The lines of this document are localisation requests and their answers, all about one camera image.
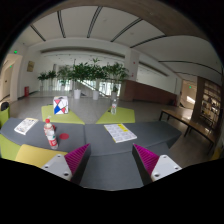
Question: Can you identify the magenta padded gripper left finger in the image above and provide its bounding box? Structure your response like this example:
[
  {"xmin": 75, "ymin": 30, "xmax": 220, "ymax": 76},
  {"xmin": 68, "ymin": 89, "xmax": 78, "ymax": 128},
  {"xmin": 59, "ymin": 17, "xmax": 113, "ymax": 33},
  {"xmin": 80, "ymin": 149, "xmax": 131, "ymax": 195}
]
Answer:
[{"xmin": 42, "ymin": 144, "xmax": 91, "ymax": 184}]

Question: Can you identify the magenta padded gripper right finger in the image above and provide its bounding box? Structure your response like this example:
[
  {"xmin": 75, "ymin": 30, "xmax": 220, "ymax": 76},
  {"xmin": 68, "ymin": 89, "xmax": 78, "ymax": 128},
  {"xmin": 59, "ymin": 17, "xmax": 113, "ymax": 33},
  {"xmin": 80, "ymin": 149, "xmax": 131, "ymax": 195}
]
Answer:
[{"xmin": 132, "ymin": 144, "xmax": 181, "ymax": 185}]

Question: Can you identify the small clear water bottle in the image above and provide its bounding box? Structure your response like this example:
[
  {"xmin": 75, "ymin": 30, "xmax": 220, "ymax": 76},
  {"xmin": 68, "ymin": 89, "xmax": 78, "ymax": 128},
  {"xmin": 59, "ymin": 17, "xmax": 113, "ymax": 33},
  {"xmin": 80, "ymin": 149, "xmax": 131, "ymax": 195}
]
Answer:
[{"xmin": 111, "ymin": 99, "xmax": 117, "ymax": 115}]

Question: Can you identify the red bottle cap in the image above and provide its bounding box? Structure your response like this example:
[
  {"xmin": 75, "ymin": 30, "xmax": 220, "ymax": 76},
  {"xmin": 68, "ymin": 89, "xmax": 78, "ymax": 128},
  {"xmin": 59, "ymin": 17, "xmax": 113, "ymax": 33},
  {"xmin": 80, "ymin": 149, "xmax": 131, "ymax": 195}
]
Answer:
[{"xmin": 59, "ymin": 133, "xmax": 69, "ymax": 140}]

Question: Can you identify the clear bottle red label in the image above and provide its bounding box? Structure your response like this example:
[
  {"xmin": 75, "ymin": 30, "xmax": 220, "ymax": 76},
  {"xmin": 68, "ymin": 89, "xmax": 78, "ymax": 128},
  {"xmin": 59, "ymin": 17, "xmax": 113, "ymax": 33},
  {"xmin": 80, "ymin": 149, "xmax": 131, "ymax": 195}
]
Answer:
[{"xmin": 44, "ymin": 119, "xmax": 58, "ymax": 150}]

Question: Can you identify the yellow white printed leaflet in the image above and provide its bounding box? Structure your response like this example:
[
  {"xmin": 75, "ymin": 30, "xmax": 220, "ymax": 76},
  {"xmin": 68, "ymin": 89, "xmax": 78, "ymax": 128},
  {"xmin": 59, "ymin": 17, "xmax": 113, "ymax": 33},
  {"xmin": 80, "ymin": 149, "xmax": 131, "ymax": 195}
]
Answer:
[{"xmin": 104, "ymin": 124, "xmax": 137, "ymax": 143}]

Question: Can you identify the white printed magazine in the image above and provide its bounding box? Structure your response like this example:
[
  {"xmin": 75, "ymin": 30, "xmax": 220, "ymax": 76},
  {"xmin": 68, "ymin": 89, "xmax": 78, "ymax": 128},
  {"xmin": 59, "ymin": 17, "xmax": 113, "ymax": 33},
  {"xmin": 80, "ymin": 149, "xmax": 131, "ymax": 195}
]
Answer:
[{"xmin": 14, "ymin": 118, "xmax": 38, "ymax": 135}]

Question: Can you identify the long wooden bench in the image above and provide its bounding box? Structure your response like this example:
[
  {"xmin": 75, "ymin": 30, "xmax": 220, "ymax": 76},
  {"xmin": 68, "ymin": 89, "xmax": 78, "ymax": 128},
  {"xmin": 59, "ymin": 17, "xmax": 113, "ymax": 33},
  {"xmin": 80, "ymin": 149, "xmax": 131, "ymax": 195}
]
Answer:
[{"xmin": 159, "ymin": 109, "xmax": 217, "ymax": 147}]

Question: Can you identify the wooden bookshelf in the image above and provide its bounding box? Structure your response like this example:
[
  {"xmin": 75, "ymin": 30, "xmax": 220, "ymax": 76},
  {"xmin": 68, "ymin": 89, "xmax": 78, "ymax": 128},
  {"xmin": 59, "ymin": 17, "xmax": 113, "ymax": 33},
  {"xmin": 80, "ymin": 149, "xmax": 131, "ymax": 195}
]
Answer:
[{"xmin": 192, "ymin": 77, "xmax": 222, "ymax": 130}]

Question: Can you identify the brown reception counter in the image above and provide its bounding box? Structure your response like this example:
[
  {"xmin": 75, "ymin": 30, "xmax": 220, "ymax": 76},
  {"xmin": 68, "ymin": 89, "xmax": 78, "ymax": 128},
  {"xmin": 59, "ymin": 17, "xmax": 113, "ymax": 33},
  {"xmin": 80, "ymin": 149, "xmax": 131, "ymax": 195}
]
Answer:
[{"xmin": 119, "ymin": 80, "xmax": 177, "ymax": 105}]

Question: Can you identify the green chair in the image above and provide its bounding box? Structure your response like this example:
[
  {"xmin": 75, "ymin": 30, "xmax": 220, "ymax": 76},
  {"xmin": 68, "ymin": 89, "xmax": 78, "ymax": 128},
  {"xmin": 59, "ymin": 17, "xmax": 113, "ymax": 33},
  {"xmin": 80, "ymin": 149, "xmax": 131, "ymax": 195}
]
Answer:
[{"xmin": 0, "ymin": 102, "xmax": 10, "ymax": 128}]

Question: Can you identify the red fire extinguisher box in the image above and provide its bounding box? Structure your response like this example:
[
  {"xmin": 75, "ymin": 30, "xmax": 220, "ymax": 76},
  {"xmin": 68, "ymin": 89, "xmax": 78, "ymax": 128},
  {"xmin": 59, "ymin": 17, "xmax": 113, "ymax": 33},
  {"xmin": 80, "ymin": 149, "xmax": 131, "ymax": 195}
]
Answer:
[{"xmin": 24, "ymin": 86, "xmax": 29, "ymax": 97}]

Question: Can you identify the potted plant white pot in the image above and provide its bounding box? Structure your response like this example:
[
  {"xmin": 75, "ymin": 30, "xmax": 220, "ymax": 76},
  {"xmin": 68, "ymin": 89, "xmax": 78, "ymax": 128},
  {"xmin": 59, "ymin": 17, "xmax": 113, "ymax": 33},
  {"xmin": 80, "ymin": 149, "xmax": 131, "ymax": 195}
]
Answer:
[
  {"xmin": 105, "ymin": 62, "xmax": 128, "ymax": 100},
  {"xmin": 88, "ymin": 58, "xmax": 105, "ymax": 100},
  {"xmin": 69, "ymin": 62, "xmax": 88, "ymax": 99}
]

